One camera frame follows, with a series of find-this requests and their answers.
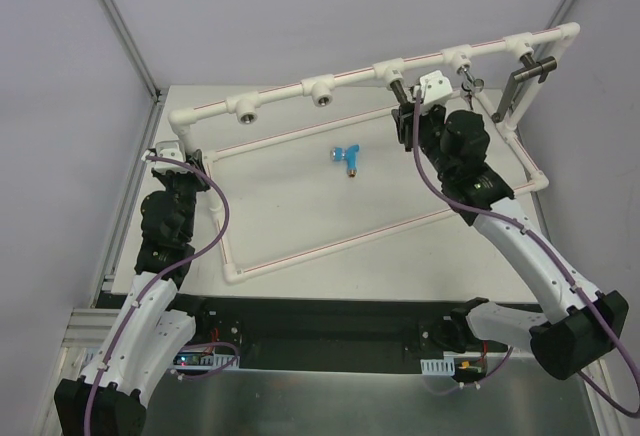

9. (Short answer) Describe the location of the left white cable duct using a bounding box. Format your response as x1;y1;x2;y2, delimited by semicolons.
82;348;241;372

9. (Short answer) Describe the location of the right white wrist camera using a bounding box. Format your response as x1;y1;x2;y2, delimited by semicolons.
418;70;453;106

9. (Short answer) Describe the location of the dark long-spout faucet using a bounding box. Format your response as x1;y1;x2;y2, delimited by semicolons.
491;53;558;123

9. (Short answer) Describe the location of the blue plastic faucet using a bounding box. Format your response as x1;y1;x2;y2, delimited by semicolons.
330;144;360;178

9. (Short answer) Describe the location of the right white cable duct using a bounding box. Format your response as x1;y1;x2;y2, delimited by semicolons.
420;357;456;377

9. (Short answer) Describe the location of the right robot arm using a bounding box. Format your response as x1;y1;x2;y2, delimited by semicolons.
392;103;629;380

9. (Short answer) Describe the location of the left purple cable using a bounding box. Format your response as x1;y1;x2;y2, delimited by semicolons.
84;155;231;436

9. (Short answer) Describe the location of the purple cable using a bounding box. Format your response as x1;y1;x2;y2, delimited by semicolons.
412;90;639;417
84;155;231;436

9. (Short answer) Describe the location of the white cable duct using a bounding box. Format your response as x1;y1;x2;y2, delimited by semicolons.
420;357;456;377
82;348;241;372

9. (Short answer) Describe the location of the white PVC pipe frame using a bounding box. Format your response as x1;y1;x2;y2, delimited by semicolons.
167;22;581;284

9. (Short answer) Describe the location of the dark bronze faucet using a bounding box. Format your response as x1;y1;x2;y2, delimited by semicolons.
389;80;420;116

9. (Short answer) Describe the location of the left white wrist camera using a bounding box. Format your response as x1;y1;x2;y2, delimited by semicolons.
140;140;187;176

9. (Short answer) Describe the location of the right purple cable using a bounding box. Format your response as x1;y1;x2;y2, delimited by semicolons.
412;90;639;417

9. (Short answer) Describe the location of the chrome faucet on frame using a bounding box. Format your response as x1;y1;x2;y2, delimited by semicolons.
457;66;484;110

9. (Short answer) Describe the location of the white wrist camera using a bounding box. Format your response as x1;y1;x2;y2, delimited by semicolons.
418;70;453;106
140;140;187;176

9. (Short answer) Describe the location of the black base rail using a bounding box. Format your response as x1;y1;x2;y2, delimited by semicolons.
169;293;531;372

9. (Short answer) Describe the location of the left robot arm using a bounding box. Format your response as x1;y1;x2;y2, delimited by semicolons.
54;142;215;435

